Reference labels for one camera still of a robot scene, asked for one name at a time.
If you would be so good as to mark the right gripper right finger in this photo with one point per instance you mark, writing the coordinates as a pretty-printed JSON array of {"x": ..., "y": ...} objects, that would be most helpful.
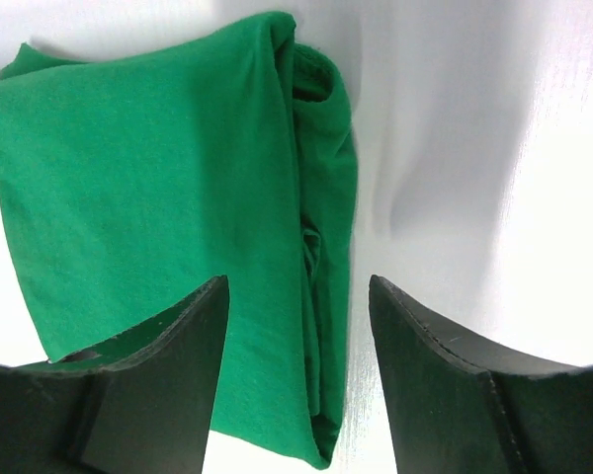
[{"x": 458, "y": 402}]

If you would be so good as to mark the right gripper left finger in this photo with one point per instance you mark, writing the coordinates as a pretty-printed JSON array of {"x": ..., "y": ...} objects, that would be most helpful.
[{"x": 139, "y": 402}]

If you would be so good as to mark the green t shirt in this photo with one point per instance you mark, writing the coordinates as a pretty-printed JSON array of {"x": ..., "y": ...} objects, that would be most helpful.
[{"x": 126, "y": 184}]

